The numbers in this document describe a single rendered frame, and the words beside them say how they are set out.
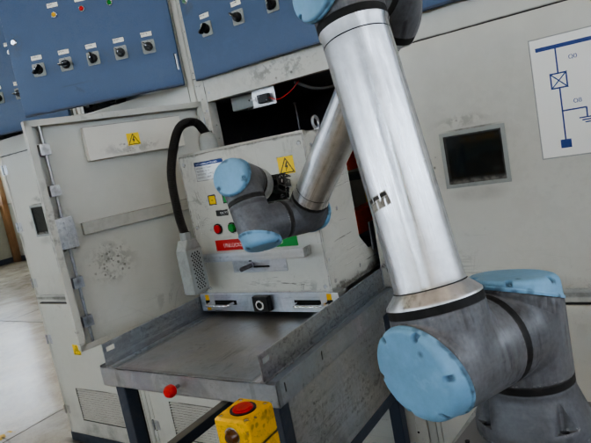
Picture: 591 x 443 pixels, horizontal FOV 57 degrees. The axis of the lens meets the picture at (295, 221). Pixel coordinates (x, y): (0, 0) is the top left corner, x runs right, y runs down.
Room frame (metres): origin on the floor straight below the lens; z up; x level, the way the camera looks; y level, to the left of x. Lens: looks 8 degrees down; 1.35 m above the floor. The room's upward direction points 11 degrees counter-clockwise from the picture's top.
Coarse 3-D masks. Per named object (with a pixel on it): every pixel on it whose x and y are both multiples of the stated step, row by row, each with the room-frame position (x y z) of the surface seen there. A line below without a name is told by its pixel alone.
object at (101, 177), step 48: (48, 144) 1.72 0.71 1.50; (96, 144) 1.81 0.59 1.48; (144, 144) 1.91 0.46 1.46; (192, 144) 2.06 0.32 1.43; (48, 192) 1.73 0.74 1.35; (96, 192) 1.82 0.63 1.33; (144, 192) 1.92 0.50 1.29; (96, 240) 1.79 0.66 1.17; (144, 240) 1.89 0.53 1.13; (96, 288) 1.77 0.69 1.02; (144, 288) 1.87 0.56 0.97; (96, 336) 1.75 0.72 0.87
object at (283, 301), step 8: (336, 288) 1.55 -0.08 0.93; (344, 288) 1.54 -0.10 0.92; (216, 296) 1.76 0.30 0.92; (224, 296) 1.74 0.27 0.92; (232, 296) 1.73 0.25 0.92; (240, 296) 1.71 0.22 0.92; (248, 296) 1.69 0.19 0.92; (272, 296) 1.64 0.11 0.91; (280, 296) 1.62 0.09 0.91; (288, 296) 1.60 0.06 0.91; (296, 296) 1.58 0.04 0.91; (304, 296) 1.57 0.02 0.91; (312, 296) 1.55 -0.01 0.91; (336, 296) 1.51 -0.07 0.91; (216, 304) 1.77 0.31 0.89; (224, 304) 1.75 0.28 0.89; (240, 304) 1.71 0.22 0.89; (248, 304) 1.69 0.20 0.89; (272, 304) 1.64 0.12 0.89; (280, 304) 1.62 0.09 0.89; (288, 304) 1.60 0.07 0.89; (304, 304) 1.57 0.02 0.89; (312, 304) 1.56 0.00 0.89; (328, 304) 1.53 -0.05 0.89
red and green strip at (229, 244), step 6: (222, 240) 1.74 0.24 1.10; (228, 240) 1.72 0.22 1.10; (234, 240) 1.71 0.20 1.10; (282, 240) 1.60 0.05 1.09; (288, 240) 1.59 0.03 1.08; (294, 240) 1.58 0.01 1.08; (216, 246) 1.75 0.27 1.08; (222, 246) 1.74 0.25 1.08; (228, 246) 1.73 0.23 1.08; (234, 246) 1.71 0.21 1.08; (240, 246) 1.70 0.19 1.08
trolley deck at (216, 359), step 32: (224, 320) 1.71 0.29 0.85; (256, 320) 1.65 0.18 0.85; (288, 320) 1.59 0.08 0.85; (352, 320) 1.47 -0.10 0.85; (160, 352) 1.51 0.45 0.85; (192, 352) 1.46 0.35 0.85; (224, 352) 1.41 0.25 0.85; (256, 352) 1.37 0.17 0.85; (320, 352) 1.31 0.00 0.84; (128, 384) 1.43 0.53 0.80; (160, 384) 1.36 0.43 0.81; (192, 384) 1.29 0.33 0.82; (224, 384) 1.23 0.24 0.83; (256, 384) 1.18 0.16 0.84; (288, 384) 1.19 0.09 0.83
